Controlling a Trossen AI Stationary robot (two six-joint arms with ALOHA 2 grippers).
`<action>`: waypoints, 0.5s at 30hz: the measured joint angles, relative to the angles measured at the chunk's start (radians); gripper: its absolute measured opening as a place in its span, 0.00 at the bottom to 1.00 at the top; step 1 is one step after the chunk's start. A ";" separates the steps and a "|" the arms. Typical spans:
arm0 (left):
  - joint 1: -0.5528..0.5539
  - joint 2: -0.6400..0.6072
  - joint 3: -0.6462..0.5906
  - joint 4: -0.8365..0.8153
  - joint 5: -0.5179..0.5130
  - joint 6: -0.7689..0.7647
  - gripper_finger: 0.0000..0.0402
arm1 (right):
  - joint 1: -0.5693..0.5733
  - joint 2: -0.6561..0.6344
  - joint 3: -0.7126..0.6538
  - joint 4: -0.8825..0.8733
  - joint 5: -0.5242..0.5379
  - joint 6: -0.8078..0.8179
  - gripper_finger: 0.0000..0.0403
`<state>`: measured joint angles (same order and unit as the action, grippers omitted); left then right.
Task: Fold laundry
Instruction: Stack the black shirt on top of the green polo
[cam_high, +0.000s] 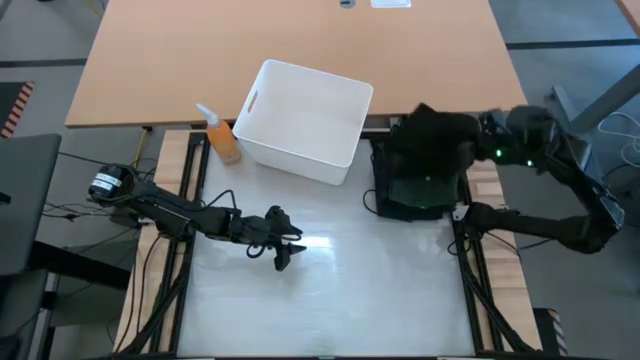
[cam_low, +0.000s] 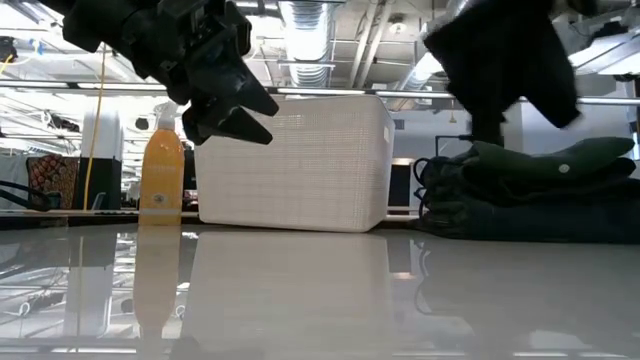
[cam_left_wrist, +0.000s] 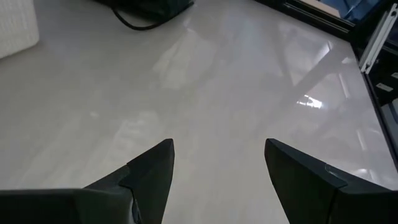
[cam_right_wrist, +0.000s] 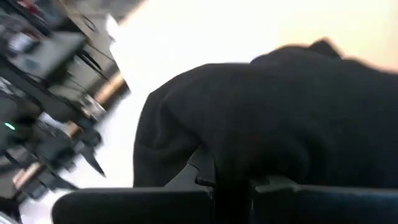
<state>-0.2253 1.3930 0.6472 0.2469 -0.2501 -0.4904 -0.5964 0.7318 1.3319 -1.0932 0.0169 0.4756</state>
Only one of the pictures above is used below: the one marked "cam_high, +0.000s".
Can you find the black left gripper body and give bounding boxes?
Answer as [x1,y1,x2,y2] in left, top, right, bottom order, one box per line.
[229,212,281,249]

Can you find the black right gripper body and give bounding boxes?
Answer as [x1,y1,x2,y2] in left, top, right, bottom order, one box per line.
[474,109,524,165]

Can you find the dark green button shirt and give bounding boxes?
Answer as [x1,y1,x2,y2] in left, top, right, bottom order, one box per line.
[388,167,461,210]

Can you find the dark blue denim jeans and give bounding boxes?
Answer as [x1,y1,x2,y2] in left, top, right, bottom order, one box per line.
[370,139,470,223]

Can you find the white plastic laundry bin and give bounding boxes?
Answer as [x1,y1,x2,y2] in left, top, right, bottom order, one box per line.
[232,58,375,187]

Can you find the orange spray bottle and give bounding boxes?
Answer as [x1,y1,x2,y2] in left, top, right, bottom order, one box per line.
[195,102,243,165]

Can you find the grey metal desk leg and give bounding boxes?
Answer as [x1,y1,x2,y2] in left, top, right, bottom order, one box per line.
[552,64,640,136]

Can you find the light wooden desk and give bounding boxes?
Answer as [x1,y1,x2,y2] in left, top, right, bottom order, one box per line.
[617,0,640,36]
[64,0,530,129]

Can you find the dark grey flat panel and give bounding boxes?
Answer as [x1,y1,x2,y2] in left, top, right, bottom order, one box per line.
[0,132,62,277]

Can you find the white cable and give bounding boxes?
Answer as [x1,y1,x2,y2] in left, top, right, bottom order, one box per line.
[597,110,640,169]

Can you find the yellow cable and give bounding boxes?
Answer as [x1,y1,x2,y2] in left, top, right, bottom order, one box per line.
[131,127,149,169]

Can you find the black aluminium table frame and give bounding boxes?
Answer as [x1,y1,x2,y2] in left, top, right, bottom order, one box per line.
[119,128,542,360]

